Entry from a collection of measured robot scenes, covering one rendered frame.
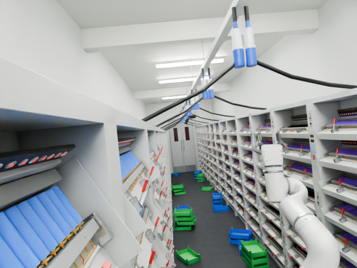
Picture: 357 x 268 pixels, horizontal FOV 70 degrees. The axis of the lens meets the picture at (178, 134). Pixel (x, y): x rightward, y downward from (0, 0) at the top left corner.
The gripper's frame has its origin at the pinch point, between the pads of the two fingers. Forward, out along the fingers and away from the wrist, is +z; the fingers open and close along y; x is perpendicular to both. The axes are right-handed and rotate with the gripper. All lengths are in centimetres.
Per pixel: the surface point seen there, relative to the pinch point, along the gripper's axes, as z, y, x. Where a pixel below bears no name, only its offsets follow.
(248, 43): 56, 0, -10
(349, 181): -23, 74, -52
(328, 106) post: 32, 71, -54
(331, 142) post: 6, 72, -60
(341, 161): -10, 65, -44
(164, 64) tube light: 195, -45, -284
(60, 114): -18, -61, 92
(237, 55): 50, -7, -12
